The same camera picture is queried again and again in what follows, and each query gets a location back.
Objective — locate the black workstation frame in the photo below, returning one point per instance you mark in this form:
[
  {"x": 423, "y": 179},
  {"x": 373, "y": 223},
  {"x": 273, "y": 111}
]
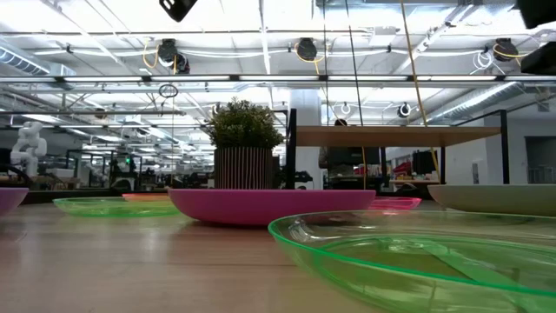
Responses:
[{"x": 104, "y": 169}]

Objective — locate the striped plant pot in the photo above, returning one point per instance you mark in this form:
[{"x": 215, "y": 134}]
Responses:
[{"x": 243, "y": 167}]

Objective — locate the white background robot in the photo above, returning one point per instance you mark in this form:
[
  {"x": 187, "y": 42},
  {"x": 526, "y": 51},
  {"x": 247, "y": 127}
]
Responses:
[{"x": 29, "y": 145}]

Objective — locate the pale grey-green opaque plate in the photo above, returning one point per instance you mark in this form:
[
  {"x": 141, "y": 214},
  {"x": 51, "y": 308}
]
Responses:
[{"x": 499, "y": 200}]

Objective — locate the wooden shelf with black frame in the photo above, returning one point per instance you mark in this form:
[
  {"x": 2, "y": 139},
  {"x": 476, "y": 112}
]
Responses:
[{"x": 391, "y": 136}]

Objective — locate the pink transparent plate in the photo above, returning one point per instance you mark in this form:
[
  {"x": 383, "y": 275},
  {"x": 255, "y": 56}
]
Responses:
[{"x": 397, "y": 203}]

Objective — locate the green artificial plant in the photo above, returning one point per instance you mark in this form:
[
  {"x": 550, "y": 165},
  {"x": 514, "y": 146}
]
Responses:
[{"x": 243, "y": 126}]

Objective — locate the white building column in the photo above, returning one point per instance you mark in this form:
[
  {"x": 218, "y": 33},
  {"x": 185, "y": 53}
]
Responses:
[{"x": 306, "y": 104}]

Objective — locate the silver ventilation duct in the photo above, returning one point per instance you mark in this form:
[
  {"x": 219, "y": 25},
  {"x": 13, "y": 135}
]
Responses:
[
  {"x": 478, "y": 102},
  {"x": 26, "y": 61}
]

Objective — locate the long ceiling light bar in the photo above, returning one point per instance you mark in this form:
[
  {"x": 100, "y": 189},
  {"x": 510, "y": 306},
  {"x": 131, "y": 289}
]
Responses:
[{"x": 278, "y": 78}]

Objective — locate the green transparent plate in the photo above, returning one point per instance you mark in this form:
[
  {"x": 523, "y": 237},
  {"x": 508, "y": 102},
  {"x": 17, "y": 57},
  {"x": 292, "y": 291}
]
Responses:
[
  {"x": 108, "y": 208},
  {"x": 391, "y": 278}
]

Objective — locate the orange transparent plate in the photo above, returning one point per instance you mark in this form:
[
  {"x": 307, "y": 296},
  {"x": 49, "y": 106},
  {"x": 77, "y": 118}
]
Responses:
[{"x": 145, "y": 197}]

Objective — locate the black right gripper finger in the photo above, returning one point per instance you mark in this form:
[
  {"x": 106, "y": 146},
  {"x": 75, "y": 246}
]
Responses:
[{"x": 543, "y": 58}]

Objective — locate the pink opaque plate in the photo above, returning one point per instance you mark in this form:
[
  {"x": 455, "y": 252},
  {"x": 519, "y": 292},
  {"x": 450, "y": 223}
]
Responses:
[{"x": 269, "y": 206}]

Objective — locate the small black ceiling reel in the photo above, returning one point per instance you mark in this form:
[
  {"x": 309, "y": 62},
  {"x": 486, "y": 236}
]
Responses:
[{"x": 404, "y": 110}]

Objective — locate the black metal table frame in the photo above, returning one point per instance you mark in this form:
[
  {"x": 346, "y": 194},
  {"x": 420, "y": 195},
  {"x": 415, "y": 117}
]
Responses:
[{"x": 43, "y": 196}]

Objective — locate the black background monitor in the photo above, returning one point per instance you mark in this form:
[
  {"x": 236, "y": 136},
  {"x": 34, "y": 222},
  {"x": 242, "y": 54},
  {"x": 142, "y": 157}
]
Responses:
[
  {"x": 423, "y": 161},
  {"x": 362, "y": 155}
]

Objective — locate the purple opaque plate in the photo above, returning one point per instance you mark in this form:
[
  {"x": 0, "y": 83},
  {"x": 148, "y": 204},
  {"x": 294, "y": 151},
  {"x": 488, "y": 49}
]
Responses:
[{"x": 11, "y": 200}]

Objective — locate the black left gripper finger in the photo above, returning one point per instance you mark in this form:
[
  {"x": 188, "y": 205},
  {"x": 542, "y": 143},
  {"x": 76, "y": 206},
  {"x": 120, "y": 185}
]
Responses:
[{"x": 178, "y": 8}]

